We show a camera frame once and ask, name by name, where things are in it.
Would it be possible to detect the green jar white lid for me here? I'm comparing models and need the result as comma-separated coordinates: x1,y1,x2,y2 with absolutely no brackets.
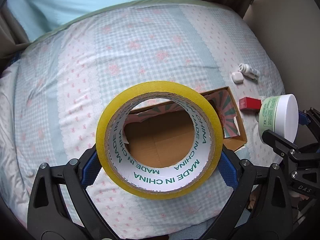
258,94,299,142

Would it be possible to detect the red rectangular box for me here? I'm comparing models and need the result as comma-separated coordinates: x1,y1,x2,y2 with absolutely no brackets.
239,97,262,112

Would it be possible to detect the yellow tape roll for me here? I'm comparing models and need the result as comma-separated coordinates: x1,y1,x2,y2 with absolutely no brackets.
96,81,223,199

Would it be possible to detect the white earbuds case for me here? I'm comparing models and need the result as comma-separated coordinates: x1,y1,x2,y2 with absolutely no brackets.
231,72,244,84

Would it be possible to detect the white pill bottle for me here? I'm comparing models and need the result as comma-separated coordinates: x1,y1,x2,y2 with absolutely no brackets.
239,63,260,80

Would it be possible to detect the open cardboard box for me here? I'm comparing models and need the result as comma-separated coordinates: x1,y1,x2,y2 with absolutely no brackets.
123,87,247,168

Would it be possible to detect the checkered floral quilt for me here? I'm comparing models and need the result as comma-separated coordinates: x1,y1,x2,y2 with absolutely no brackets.
1,0,285,226

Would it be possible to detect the brown curtain left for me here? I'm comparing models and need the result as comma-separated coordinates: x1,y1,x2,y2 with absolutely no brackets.
0,4,30,68

